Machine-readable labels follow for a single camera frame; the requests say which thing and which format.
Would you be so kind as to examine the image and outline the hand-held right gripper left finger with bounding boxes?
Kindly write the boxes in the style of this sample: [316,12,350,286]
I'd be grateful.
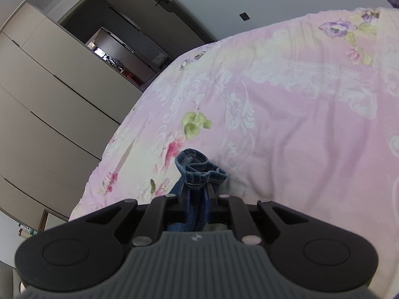
[68,188,191,246]

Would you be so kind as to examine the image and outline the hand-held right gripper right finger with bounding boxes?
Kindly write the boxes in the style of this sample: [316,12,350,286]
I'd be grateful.
[206,186,315,245]

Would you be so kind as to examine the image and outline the blue denim pants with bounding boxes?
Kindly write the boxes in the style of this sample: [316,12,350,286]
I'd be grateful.
[166,149,228,233]

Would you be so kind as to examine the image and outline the white nightstand with wooden top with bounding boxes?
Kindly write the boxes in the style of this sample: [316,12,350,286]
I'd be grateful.
[38,209,70,233]

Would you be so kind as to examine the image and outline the pink floral bedspread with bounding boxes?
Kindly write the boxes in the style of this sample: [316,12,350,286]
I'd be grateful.
[68,6,399,299]

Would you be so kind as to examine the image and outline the beige wardrobe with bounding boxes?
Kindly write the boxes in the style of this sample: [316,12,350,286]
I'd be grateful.
[0,1,144,225]

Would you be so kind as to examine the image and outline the beige room door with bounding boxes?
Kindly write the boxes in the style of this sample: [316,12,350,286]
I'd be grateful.
[94,0,219,45]

